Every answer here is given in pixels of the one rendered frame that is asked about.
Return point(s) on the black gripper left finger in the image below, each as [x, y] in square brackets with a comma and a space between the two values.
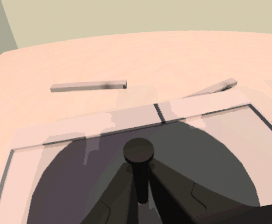
[118, 205]

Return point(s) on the black metal pin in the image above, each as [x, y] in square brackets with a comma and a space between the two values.
[139, 153]

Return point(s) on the grey flat bar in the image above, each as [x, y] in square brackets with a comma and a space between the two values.
[218, 87]

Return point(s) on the grey rimmed tray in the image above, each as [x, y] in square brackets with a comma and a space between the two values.
[229, 116]

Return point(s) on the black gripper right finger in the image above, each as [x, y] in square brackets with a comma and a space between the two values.
[182, 201]

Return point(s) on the grey metal disc with small centre hole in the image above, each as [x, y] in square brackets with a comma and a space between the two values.
[77, 177]

